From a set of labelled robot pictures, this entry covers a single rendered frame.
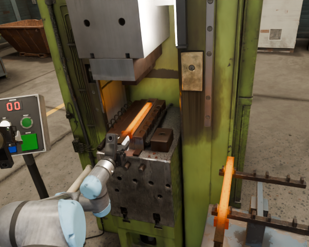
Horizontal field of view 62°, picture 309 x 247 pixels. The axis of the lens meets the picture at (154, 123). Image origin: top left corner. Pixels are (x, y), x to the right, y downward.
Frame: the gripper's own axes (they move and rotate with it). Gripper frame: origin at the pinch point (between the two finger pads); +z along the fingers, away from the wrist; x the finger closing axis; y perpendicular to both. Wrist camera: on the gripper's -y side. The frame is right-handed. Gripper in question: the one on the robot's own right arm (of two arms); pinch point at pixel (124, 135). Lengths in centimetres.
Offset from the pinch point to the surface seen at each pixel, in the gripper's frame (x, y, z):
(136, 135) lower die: 4.1, 1.3, 3.5
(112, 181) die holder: -9.7, 26.8, -3.1
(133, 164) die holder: 3.9, 13.5, -3.3
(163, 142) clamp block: 17.6, 3.1, 2.6
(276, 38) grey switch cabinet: 121, 64, 524
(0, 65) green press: -433, 66, 322
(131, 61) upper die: 7.2, -35.0, 2.1
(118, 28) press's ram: 3.7, -47.6, 1.9
